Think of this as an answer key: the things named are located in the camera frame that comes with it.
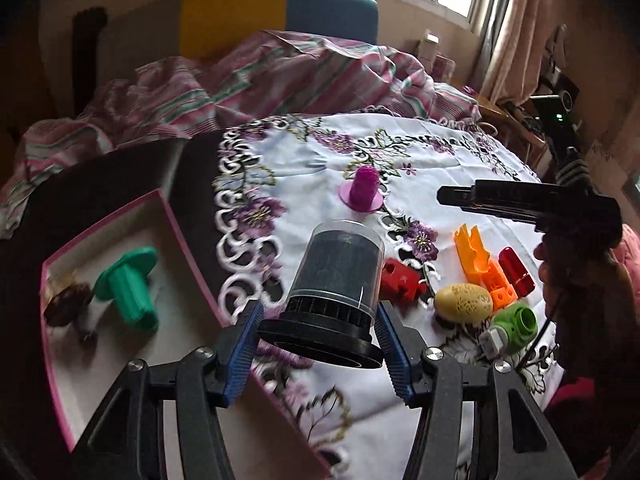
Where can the black canister with clear cover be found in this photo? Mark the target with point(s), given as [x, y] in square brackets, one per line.
[330, 270]

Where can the black electronic device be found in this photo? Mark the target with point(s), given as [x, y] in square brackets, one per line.
[560, 105]

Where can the small white box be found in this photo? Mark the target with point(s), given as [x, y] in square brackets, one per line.
[427, 45]

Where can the long orange plastic part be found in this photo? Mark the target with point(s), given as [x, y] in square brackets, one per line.
[470, 255]

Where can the lime green plug-in device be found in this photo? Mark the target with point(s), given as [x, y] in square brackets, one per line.
[517, 325]

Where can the red plastic capsule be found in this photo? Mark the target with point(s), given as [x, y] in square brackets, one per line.
[517, 272]

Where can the yellow egg-shaped object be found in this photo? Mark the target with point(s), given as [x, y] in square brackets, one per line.
[462, 304]

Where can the brown hair claw clip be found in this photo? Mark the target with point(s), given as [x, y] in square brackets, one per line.
[67, 305]

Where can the grey yellow blue headboard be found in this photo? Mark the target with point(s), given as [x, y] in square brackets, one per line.
[230, 20]

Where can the person's right hand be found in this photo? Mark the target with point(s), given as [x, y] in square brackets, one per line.
[585, 305]

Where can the pink striped blanket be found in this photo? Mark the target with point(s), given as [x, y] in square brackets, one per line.
[280, 75]

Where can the pink curtain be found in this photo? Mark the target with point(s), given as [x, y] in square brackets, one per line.
[525, 25]

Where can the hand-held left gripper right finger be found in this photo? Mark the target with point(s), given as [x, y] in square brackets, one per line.
[395, 355]

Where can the teal green plastic part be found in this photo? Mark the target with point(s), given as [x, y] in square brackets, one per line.
[130, 300]

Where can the person's pink clothing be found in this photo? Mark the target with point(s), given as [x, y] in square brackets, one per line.
[575, 400]

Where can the purple perforated plastic part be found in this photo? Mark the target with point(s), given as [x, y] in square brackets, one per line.
[364, 185]

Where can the white floral embroidered tablecloth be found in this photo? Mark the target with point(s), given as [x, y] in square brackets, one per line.
[310, 170]

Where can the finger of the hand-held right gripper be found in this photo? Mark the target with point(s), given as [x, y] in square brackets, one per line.
[525, 195]
[500, 216]

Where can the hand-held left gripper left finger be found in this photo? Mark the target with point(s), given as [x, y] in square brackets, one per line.
[245, 350]

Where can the pink-edged cardboard box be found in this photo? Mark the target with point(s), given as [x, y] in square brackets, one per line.
[120, 240]

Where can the small orange plastic block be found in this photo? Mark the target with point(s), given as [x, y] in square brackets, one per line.
[500, 290]

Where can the wooden bedside table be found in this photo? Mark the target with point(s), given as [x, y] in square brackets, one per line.
[510, 125]

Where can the black rolled mat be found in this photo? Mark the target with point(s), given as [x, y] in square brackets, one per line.
[90, 60]

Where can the red plastic part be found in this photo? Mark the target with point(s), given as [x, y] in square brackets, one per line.
[397, 280]

